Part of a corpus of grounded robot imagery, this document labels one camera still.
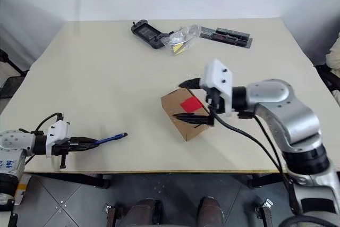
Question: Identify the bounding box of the blue pen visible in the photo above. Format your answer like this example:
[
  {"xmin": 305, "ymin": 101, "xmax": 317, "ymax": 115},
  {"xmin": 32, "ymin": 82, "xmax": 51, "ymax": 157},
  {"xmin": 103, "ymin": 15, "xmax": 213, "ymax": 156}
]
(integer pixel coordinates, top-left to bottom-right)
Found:
[{"xmin": 95, "ymin": 132, "xmax": 129, "ymax": 145}]

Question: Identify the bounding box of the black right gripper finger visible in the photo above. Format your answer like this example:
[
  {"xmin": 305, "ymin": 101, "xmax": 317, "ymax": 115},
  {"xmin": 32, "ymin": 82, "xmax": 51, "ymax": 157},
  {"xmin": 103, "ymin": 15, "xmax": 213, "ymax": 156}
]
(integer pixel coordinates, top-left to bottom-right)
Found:
[
  {"xmin": 172, "ymin": 113, "xmax": 215, "ymax": 130},
  {"xmin": 178, "ymin": 78, "xmax": 203, "ymax": 90}
]

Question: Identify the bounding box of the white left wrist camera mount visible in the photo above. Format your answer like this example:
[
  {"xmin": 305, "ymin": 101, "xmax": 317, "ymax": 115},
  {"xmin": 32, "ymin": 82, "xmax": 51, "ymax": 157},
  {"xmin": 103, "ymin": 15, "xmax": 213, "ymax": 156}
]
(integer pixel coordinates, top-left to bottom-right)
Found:
[{"xmin": 45, "ymin": 120, "xmax": 71, "ymax": 158}]

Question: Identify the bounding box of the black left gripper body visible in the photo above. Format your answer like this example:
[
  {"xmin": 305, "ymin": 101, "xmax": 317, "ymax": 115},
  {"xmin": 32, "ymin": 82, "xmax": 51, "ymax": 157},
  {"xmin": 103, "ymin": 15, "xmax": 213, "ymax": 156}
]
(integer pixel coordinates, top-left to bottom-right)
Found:
[{"xmin": 52, "ymin": 137, "xmax": 73, "ymax": 170}]

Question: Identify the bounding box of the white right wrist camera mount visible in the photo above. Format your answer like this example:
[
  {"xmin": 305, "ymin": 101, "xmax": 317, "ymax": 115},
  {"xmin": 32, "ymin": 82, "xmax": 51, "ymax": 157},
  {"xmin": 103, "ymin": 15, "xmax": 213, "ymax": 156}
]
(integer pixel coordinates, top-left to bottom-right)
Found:
[{"xmin": 199, "ymin": 58, "xmax": 237, "ymax": 117}]

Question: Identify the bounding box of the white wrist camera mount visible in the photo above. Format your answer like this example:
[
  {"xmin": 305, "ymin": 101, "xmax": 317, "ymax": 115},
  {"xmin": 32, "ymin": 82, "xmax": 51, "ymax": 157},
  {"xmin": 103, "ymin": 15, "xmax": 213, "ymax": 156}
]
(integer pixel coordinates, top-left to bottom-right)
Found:
[
  {"xmin": 199, "ymin": 58, "xmax": 237, "ymax": 117},
  {"xmin": 45, "ymin": 120, "xmax": 71, "ymax": 158}
]

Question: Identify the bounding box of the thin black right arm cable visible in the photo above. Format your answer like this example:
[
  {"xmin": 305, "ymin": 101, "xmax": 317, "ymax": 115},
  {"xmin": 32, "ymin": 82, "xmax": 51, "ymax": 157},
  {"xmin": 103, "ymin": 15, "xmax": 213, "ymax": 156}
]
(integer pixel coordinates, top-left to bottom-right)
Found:
[{"xmin": 237, "ymin": 112, "xmax": 293, "ymax": 185}]

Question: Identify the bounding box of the black table foot bar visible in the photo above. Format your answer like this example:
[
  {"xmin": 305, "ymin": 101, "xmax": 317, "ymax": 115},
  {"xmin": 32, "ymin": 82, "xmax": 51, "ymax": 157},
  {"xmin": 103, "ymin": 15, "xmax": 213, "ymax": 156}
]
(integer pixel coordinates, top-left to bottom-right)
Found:
[
  {"xmin": 31, "ymin": 173, "xmax": 111, "ymax": 189},
  {"xmin": 246, "ymin": 173, "xmax": 289, "ymax": 189}
]

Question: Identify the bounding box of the black chair frame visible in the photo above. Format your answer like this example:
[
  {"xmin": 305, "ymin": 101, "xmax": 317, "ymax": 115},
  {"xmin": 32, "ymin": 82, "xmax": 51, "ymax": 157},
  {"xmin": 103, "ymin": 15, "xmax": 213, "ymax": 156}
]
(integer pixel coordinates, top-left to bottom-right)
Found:
[{"xmin": 313, "ymin": 64, "xmax": 340, "ymax": 103}]

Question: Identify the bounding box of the white cloth bundle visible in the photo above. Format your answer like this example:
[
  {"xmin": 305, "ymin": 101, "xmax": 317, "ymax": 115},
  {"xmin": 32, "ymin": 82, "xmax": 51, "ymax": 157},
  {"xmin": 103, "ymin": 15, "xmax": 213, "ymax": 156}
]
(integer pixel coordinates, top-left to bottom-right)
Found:
[{"xmin": 326, "ymin": 32, "xmax": 340, "ymax": 79}]

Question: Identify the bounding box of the clear plastic bag yellow item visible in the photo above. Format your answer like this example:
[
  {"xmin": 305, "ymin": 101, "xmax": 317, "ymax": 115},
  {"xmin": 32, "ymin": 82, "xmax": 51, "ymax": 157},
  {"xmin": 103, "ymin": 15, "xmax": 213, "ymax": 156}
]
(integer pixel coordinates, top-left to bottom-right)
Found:
[{"xmin": 161, "ymin": 24, "xmax": 200, "ymax": 57}]

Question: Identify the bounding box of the red tape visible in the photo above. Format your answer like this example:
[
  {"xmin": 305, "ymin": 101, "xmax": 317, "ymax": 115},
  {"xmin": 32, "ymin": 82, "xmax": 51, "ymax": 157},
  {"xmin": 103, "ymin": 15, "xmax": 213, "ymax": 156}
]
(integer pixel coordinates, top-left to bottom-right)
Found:
[{"xmin": 180, "ymin": 96, "xmax": 203, "ymax": 113}]

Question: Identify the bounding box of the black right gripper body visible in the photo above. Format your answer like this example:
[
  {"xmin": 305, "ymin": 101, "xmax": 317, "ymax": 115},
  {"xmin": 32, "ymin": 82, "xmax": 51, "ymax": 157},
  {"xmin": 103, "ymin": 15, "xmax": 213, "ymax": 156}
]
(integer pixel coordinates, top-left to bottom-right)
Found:
[{"xmin": 204, "ymin": 88, "xmax": 226, "ymax": 117}]

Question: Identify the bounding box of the black floor stand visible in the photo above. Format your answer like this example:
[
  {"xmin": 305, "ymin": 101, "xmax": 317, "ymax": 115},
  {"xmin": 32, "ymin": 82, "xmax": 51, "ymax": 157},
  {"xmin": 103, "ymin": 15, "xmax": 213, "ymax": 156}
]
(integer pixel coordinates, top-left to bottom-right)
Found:
[{"xmin": 0, "ymin": 48, "xmax": 30, "ymax": 98}]

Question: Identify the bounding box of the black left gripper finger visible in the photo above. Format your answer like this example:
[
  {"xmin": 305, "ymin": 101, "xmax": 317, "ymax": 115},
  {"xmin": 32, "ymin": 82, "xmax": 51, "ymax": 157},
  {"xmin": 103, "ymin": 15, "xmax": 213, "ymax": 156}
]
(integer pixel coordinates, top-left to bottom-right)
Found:
[
  {"xmin": 69, "ymin": 137, "xmax": 100, "ymax": 144},
  {"xmin": 69, "ymin": 142, "xmax": 100, "ymax": 152}
]

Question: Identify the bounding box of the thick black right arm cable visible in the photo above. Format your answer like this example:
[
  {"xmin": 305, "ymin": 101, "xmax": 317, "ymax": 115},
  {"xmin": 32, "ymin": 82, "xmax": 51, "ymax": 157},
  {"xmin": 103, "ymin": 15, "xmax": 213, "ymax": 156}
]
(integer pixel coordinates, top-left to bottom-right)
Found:
[{"xmin": 209, "ymin": 104, "xmax": 298, "ymax": 214}]

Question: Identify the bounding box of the brown cardboard box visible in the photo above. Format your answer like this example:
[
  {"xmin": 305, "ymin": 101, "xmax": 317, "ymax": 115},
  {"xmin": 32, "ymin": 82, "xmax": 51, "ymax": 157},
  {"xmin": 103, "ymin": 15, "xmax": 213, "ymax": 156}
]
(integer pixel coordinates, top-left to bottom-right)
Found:
[{"xmin": 160, "ymin": 87, "xmax": 214, "ymax": 142}]

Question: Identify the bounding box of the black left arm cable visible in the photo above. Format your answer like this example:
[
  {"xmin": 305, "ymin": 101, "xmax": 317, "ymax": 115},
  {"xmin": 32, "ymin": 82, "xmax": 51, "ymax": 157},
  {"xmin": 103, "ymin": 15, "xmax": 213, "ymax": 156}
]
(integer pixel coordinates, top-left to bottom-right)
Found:
[{"xmin": 20, "ymin": 112, "xmax": 66, "ymax": 136}]

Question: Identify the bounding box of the black game controller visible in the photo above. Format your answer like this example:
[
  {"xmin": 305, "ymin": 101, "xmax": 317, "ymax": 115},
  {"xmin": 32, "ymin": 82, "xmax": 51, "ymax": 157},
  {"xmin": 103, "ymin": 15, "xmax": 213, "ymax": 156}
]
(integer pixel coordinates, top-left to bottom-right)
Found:
[{"xmin": 130, "ymin": 19, "xmax": 171, "ymax": 50}]

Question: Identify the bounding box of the dark brown rounded shape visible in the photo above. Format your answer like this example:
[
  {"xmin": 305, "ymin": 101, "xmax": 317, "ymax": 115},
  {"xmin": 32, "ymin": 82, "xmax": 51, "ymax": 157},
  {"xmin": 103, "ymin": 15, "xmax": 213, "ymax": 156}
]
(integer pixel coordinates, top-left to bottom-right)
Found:
[
  {"xmin": 126, "ymin": 197, "xmax": 162, "ymax": 227},
  {"xmin": 197, "ymin": 196, "xmax": 227, "ymax": 227}
]

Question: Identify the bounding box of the clear pack of black tools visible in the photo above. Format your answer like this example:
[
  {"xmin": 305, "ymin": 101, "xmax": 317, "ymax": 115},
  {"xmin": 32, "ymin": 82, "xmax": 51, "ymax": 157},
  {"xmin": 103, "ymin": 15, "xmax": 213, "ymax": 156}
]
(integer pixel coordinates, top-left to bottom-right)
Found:
[{"xmin": 198, "ymin": 26, "xmax": 253, "ymax": 51}]

